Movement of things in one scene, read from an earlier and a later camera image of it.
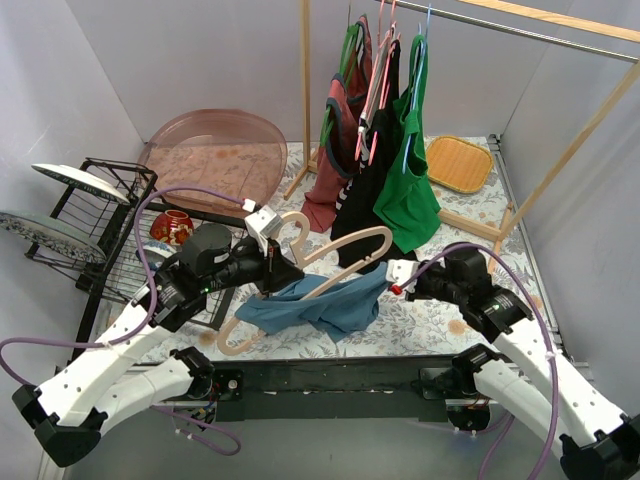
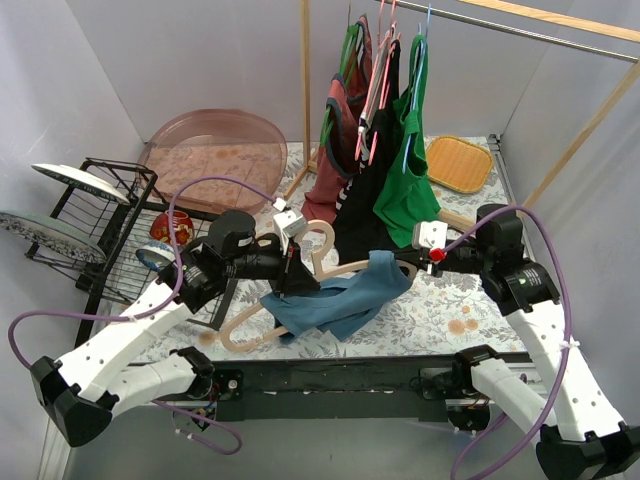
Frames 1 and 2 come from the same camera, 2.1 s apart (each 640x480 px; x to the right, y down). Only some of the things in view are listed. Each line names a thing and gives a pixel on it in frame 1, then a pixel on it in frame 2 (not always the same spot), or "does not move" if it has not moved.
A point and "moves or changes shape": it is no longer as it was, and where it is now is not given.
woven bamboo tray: [457, 164] does not move
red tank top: [338, 160] does not move
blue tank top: [342, 312] moves or changes shape
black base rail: [362, 387] does not move
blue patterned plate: [52, 236] does not move
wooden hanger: [382, 235] to [318, 270]
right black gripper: [417, 285] to [430, 259]
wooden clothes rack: [614, 29] does not move
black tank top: [354, 205] does not move
